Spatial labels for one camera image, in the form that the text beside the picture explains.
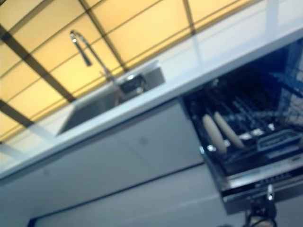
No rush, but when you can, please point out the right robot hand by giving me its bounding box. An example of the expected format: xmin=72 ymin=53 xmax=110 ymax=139
xmin=246 ymin=183 xmax=278 ymax=227

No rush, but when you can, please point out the cream round ceramic plate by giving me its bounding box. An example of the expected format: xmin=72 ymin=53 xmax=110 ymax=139
xmin=202 ymin=114 xmax=228 ymax=155
xmin=214 ymin=111 xmax=245 ymax=149

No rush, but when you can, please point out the black built-in dishwasher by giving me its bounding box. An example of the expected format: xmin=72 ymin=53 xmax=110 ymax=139
xmin=181 ymin=39 xmax=303 ymax=210

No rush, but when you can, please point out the grey plastic cutlery basket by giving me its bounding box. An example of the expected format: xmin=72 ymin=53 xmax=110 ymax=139
xmin=257 ymin=131 xmax=302 ymax=152

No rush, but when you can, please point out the narrow white cabinet door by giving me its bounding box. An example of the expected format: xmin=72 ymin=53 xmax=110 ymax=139
xmin=118 ymin=98 xmax=205 ymax=170

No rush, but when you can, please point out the black dish drying rack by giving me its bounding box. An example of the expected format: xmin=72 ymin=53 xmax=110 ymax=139
xmin=118 ymin=74 xmax=146 ymax=95

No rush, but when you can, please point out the stainless steel sink basin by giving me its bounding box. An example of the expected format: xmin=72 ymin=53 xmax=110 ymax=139
xmin=56 ymin=60 xmax=166 ymax=137

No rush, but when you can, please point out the wide white cabinet door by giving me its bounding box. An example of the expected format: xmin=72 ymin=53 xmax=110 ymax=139
xmin=0 ymin=136 xmax=153 ymax=210

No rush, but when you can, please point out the chrome gooseneck kitchen faucet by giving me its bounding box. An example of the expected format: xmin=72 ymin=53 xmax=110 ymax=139
xmin=69 ymin=29 xmax=119 ymax=86

